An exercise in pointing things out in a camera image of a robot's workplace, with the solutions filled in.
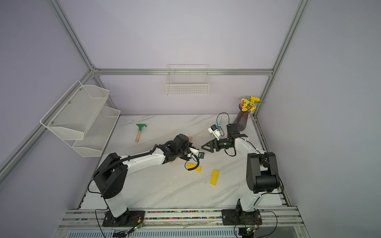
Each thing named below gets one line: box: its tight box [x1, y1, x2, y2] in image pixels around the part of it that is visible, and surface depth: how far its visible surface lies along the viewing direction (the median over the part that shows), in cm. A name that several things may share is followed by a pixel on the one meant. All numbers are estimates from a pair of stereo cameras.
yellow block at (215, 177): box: [210, 169, 220, 186], surface depth 88 cm
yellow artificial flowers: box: [238, 96, 262, 115], surface depth 95 cm
